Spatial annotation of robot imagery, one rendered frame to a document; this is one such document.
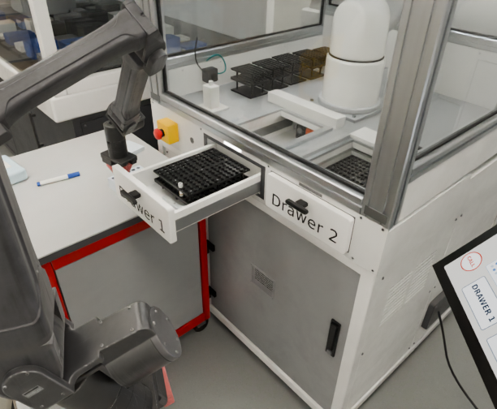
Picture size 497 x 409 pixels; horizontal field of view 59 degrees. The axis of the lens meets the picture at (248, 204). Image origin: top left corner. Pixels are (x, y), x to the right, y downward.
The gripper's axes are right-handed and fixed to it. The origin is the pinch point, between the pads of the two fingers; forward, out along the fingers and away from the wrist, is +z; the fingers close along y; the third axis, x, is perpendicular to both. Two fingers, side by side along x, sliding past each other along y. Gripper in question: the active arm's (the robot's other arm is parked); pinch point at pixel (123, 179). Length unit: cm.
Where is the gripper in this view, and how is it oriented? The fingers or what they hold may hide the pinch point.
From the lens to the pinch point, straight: 144.4
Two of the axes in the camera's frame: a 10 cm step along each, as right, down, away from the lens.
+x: -6.1, 4.5, -6.5
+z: -0.2, 8.1, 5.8
